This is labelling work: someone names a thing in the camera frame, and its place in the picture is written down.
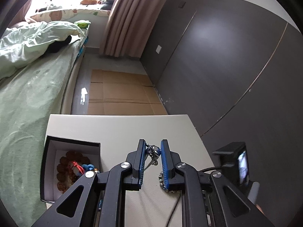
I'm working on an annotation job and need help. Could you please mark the silver ball chain necklace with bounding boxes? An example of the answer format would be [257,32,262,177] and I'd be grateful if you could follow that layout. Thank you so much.
[143,142,182,193]

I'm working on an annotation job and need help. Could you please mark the black jewelry box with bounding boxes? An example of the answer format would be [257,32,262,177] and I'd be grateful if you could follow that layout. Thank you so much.
[40,135,102,204]

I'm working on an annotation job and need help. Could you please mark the blue flower knot ornament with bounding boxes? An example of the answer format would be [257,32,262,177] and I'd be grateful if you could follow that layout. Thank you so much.
[81,164,100,174]

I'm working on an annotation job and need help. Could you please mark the flattened cardboard sheets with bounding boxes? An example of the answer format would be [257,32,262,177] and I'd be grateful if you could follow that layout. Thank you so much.
[87,70,167,116]

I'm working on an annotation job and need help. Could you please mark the black garment on bed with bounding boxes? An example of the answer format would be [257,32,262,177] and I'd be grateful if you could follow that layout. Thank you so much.
[45,35,72,54]

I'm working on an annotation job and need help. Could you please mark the pink curtain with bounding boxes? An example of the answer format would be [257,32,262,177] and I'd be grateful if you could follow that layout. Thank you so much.
[99,0,166,58]

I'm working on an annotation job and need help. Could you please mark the light green duvet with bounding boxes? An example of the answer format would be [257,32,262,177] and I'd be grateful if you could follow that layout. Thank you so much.
[1,21,85,79]

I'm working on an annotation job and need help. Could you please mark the patterned pillow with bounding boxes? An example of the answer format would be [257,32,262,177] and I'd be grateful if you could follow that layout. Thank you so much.
[29,8,110,23]

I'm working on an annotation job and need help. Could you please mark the black cable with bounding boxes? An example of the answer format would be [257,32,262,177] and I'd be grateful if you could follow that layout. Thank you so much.
[165,166,223,227]

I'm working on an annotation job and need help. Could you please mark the brown rudraksha bead bracelet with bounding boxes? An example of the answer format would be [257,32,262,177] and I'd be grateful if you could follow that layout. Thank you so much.
[56,150,92,192]

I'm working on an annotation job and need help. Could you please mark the white wall switch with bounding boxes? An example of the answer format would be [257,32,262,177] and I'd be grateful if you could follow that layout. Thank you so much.
[156,45,162,54]

